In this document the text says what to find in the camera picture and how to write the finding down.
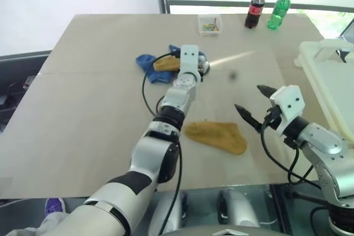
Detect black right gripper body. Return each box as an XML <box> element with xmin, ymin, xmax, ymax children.
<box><xmin>259</xmin><ymin>105</ymin><xmax>284</xmax><ymax>134</ymax></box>

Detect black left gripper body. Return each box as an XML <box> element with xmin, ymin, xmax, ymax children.
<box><xmin>197</xmin><ymin>54</ymin><xmax>211</xmax><ymax>76</ymax></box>

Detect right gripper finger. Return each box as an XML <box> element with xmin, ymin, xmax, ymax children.
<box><xmin>234</xmin><ymin>103</ymin><xmax>263</xmax><ymax>134</ymax></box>
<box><xmin>256</xmin><ymin>84</ymin><xmax>278</xmax><ymax>99</ymax></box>

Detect large flat mustard yellow sock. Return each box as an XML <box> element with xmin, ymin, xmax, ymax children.
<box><xmin>183</xmin><ymin>120</ymin><xmax>248</xmax><ymax>156</ymax></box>

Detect small folded mustard yellow sock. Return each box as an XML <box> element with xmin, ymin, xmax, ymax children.
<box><xmin>153</xmin><ymin>55</ymin><xmax>182</xmax><ymax>74</ymax></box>

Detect blue sock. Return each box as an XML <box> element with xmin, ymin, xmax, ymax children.
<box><xmin>135</xmin><ymin>43</ymin><xmax>207</xmax><ymax>85</ymax></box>

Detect white plastic basket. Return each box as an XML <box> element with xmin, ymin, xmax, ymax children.
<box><xmin>293</xmin><ymin>39</ymin><xmax>354</xmax><ymax>149</ymax></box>

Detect clear plastic box colourful bits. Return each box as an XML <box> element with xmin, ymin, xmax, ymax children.
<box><xmin>197</xmin><ymin>14</ymin><xmax>223</xmax><ymax>38</ymax></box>

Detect cola bottle red cap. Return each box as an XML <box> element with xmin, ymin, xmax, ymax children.
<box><xmin>244</xmin><ymin>0</ymin><xmax>268</xmax><ymax>30</ymax></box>

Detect green soda bottle yellow cap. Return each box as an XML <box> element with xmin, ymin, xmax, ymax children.
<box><xmin>266</xmin><ymin>0</ymin><xmax>295</xmax><ymax>30</ymax></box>

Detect silver rounded robot leg part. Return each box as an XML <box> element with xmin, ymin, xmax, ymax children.
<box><xmin>216</xmin><ymin>188</ymin><xmax>261</xmax><ymax>229</ymax></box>
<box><xmin>147</xmin><ymin>191</ymin><xmax>189</xmax><ymax>236</ymax></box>

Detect dark robot torso edge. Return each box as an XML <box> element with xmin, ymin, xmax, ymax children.
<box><xmin>162</xmin><ymin>225</ymin><xmax>286</xmax><ymax>236</ymax></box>

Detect dark grey furniture with clutter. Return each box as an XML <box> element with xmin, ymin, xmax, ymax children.
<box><xmin>0</xmin><ymin>50</ymin><xmax>54</xmax><ymax>134</ymax></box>

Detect purple shoe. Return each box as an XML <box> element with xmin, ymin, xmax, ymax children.
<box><xmin>44</xmin><ymin>197</ymin><xmax>67</xmax><ymax>218</ymax></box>

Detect grey trouser leg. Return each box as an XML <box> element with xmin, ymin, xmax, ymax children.
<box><xmin>4</xmin><ymin>210</ymin><xmax>70</xmax><ymax>236</ymax></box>

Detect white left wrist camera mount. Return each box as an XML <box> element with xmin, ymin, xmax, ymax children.
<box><xmin>178</xmin><ymin>44</ymin><xmax>200</xmax><ymax>76</ymax></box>

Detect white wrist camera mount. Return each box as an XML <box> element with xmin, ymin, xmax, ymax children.
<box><xmin>178</xmin><ymin>44</ymin><xmax>200</xmax><ymax>76</ymax></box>
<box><xmin>269</xmin><ymin>85</ymin><xmax>306</xmax><ymax>138</ymax></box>

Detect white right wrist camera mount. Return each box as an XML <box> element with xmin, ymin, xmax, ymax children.
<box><xmin>269</xmin><ymin>85</ymin><xmax>306</xmax><ymax>138</ymax></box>

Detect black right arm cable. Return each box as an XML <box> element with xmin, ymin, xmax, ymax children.
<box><xmin>259</xmin><ymin>108</ymin><xmax>330</xmax><ymax>193</ymax></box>

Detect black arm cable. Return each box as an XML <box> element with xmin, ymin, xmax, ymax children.
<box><xmin>141</xmin><ymin>49</ymin><xmax>184</xmax><ymax>236</ymax></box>
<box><xmin>259</xmin><ymin>108</ymin><xmax>330</xmax><ymax>193</ymax></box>

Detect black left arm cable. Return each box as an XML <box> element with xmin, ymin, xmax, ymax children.
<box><xmin>141</xmin><ymin>49</ymin><xmax>184</xmax><ymax>236</ymax></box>

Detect grey window rail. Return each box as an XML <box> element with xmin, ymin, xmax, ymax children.
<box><xmin>168</xmin><ymin>0</ymin><xmax>354</xmax><ymax>13</ymax></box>

